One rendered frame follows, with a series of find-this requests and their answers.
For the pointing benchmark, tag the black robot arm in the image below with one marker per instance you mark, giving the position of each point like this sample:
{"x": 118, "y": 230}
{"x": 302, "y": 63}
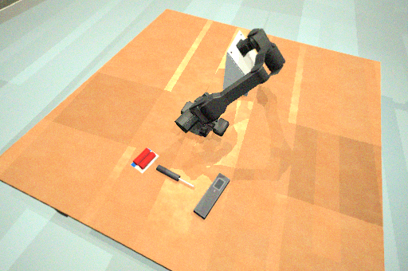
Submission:
{"x": 209, "y": 107}

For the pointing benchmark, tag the black screwdriver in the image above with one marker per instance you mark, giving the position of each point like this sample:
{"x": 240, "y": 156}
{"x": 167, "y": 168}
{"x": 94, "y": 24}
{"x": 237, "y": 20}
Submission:
{"x": 171, "y": 174}

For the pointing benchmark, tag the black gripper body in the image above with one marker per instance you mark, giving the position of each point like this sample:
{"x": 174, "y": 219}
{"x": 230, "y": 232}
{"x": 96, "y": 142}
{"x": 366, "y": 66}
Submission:
{"x": 219, "y": 126}

